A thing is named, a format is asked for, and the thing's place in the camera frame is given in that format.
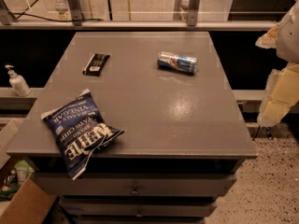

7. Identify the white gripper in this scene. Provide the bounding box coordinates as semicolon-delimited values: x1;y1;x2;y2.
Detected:
255;1;299;127

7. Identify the blue silver redbull can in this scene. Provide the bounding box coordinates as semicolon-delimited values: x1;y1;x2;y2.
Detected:
157;51;197;75

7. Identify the grey drawer cabinet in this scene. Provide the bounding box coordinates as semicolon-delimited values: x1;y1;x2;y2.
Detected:
8;32;256;224

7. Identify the dark brown snack bar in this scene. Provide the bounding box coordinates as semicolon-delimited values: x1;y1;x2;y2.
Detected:
82;53;110;77

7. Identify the blue kettle chips bag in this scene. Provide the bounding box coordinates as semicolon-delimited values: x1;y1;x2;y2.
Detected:
41;89;124;180

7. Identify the white pump bottle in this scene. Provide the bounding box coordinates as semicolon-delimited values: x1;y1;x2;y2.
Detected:
6;64;31;97

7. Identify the cardboard box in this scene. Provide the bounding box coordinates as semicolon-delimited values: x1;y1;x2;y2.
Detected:
0;173;57;224

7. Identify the metal railing frame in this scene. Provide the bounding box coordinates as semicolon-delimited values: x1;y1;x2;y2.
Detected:
0;0;299;32

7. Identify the black cable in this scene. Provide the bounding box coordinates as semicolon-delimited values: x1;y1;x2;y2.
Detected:
8;0;106;23

